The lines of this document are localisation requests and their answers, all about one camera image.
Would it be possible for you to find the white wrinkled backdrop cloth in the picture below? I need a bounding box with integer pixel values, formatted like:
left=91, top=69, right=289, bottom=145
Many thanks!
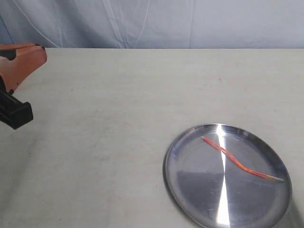
left=0, top=0, right=304, bottom=49

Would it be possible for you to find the thin orange glow stick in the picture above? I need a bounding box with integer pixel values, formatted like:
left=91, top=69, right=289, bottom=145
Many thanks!
left=201, top=136, right=284, bottom=182

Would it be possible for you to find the round stainless steel plate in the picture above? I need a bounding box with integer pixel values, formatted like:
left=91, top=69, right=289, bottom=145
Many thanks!
left=163, top=123, right=292, bottom=228

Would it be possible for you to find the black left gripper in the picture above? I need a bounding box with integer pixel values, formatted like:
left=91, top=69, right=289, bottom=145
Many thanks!
left=0, top=43, right=48, bottom=130

